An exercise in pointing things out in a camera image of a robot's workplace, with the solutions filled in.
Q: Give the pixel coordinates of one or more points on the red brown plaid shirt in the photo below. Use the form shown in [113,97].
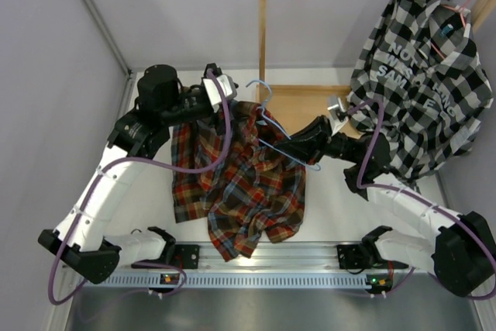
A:
[255,191]

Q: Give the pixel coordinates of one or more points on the perforated cable duct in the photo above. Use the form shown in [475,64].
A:
[149,279]

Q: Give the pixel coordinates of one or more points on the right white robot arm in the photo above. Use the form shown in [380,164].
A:
[457,250]

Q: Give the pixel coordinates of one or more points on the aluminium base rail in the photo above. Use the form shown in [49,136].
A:
[279,257]

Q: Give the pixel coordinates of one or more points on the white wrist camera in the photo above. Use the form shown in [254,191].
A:
[215,81]
[337,114]

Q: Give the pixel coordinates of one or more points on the black white checkered shirt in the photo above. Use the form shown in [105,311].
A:
[419,80]

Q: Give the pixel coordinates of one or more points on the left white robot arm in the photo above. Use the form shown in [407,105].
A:
[79,241]

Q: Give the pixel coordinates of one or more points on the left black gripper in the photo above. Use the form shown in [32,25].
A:
[210,110]

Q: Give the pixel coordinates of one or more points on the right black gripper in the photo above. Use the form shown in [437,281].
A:
[311,143]

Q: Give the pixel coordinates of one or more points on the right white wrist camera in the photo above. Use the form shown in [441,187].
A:
[337,114]

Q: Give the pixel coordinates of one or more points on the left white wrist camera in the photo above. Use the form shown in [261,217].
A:
[215,81]

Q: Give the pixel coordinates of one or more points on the aluminium frame post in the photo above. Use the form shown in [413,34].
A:
[106,35]

